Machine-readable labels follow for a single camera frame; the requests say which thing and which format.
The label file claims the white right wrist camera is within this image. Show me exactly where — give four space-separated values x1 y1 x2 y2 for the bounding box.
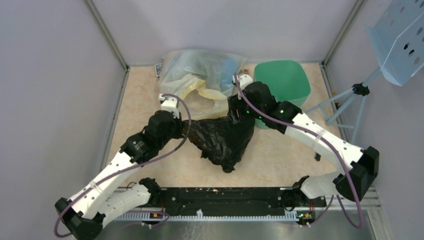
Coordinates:
232 74 254 90

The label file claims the black trash bag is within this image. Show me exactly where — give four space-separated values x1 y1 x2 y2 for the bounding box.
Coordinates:
183 116 255 174

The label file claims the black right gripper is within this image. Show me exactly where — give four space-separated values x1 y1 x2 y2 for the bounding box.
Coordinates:
228 91 264 124

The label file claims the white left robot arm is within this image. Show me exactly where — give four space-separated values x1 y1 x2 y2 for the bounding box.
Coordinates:
55 110 183 240

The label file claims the translucent yellow-trimmed plastic bag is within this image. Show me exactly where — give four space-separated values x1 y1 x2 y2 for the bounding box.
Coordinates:
158 48 247 120

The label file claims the small black clip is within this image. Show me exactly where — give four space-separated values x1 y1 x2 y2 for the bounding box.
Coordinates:
314 153 321 162

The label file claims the green plastic trash bin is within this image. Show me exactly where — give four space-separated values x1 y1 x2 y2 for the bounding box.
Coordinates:
253 60 311 109

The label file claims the light blue tripod stand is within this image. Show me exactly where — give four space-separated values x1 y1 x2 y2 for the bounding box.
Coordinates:
305 67 382 144

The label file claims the white cable duct strip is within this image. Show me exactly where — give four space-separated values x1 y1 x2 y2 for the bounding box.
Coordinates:
115 210 312 223

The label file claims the dark blue card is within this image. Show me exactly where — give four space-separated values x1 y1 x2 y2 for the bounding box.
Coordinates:
154 63 164 78

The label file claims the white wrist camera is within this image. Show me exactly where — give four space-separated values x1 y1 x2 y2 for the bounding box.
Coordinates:
158 93 181 119
232 74 254 90

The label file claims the light blue perforated stand tray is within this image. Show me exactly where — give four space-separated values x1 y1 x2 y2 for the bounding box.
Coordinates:
366 0 424 86

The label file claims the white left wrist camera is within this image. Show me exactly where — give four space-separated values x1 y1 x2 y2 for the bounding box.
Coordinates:
158 93 181 119

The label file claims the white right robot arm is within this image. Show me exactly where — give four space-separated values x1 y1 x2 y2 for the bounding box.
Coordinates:
227 81 380 206

